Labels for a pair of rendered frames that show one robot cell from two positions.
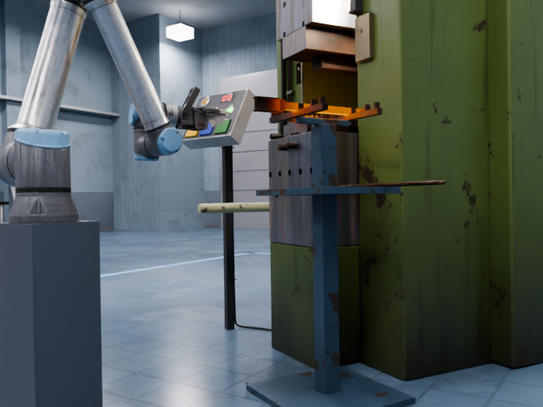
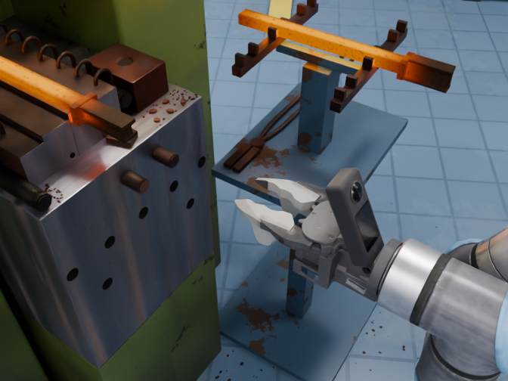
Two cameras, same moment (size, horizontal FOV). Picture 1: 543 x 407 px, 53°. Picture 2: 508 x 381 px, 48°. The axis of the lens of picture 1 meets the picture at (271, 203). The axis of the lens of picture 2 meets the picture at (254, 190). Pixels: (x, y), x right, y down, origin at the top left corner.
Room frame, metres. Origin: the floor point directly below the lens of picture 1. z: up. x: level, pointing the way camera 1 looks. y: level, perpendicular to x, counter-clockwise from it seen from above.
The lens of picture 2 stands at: (2.39, 0.65, 1.52)
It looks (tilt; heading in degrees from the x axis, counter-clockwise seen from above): 45 degrees down; 242
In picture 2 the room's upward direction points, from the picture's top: straight up
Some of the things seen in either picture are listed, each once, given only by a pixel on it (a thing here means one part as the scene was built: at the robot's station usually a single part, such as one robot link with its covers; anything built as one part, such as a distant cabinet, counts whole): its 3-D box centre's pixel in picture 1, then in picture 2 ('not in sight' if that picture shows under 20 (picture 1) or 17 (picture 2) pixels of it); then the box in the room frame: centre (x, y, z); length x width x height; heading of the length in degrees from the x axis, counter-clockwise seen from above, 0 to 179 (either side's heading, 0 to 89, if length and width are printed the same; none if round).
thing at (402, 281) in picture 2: (170, 114); (407, 276); (2.04, 0.37, 0.98); 0.10 x 0.05 x 0.09; 27
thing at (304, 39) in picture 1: (334, 48); not in sight; (2.42, -0.29, 1.32); 0.42 x 0.20 x 0.10; 117
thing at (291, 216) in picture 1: (346, 190); (51, 181); (2.37, -0.33, 0.69); 0.56 x 0.38 x 0.45; 117
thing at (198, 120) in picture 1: (191, 118); (345, 251); (2.08, 0.30, 0.97); 0.12 x 0.08 x 0.09; 117
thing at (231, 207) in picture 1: (242, 207); not in sight; (2.59, 0.13, 0.62); 0.44 x 0.05 x 0.05; 117
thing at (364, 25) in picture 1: (364, 38); not in sight; (2.10, -0.37, 1.27); 0.09 x 0.02 x 0.17; 27
